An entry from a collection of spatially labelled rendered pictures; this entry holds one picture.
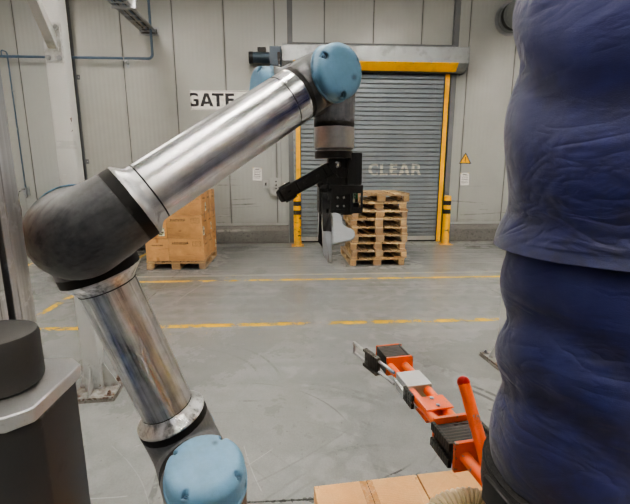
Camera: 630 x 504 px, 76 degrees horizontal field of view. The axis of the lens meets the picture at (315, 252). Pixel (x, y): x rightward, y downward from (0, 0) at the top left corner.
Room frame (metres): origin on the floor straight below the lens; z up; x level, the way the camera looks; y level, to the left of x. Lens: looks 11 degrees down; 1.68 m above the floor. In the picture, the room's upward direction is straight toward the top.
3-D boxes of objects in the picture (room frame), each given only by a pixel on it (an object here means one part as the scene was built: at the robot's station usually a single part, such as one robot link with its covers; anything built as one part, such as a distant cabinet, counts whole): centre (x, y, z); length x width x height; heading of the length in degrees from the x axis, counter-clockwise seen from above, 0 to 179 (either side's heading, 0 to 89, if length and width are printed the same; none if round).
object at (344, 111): (0.79, -0.03, 1.82); 0.09 x 0.08 x 0.11; 119
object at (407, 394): (0.96, -0.16, 1.18); 0.31 x 0.03 x 0.05; 24
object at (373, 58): (9.57, -1.32, 4.09); 4.09 x 0.49 x 0.51; 93
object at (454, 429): (0.68, -0.28, 1.18); 0.10 x 0.08 x 0.06; 102
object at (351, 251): (7.81, -1.12, 0.65); 1.29 x 1.10 x 1.31; 3
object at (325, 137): (0.79, -0.04, 1.74); 0.08 x 0.08 x 0.05
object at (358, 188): (0.79, -0.04, 1.66); 0.09 x 0.08 x 0.12; 93
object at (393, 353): (1.03, -0.21, 1.18); 0.08 x 0.07 x 0.05; 12
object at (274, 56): (9.42, 1.08, 2.63); 0.70 x 0.51 x 3.32; 93
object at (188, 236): (7.49, 2.47, 0.87); 1.21 x 1.02 x 1.74; 3
